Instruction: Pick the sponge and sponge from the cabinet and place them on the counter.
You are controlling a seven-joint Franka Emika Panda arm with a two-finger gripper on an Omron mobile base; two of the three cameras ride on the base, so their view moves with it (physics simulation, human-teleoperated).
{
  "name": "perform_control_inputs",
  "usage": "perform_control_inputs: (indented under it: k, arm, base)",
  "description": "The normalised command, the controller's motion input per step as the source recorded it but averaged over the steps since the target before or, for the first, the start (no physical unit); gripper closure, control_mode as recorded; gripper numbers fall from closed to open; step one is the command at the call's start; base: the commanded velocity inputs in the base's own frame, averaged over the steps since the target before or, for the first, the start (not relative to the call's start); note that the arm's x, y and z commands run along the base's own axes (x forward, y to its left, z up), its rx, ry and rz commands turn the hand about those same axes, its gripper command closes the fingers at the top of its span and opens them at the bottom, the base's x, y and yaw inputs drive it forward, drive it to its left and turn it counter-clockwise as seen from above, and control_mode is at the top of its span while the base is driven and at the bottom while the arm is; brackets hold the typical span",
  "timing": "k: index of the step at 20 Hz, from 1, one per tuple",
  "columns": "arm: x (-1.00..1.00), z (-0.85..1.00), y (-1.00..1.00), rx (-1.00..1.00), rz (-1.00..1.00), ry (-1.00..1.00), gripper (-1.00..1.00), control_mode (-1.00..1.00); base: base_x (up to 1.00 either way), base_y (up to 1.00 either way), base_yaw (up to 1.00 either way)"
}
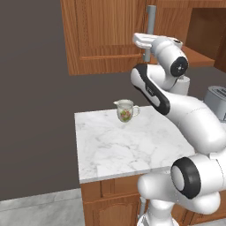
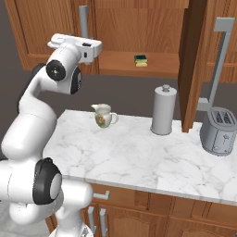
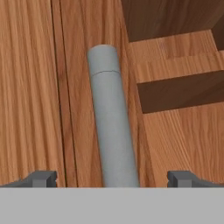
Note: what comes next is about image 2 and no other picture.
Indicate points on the green and yellow sponge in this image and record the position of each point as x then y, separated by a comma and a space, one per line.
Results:
140, 57
141, 64

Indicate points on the grey toaster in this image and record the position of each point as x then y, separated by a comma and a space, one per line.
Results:
218, 132

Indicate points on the open wooden wall cabinet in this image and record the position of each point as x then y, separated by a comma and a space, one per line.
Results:
135, 34

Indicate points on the wooden wall cabinet door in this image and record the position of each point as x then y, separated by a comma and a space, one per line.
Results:
40, 27
191, 61

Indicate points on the wooden drawer front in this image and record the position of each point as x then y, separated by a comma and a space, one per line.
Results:
122, 196
200, 209

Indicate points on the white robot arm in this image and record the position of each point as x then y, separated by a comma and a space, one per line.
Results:
29, 132

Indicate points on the white floral jug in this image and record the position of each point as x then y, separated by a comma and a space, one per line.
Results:
103, 118

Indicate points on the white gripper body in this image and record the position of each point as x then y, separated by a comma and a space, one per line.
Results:
77, 42

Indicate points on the grey paper towel holder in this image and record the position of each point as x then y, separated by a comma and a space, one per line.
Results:
163, 109

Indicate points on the closed wooden wall cabinet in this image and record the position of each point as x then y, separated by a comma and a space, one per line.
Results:
227, 37

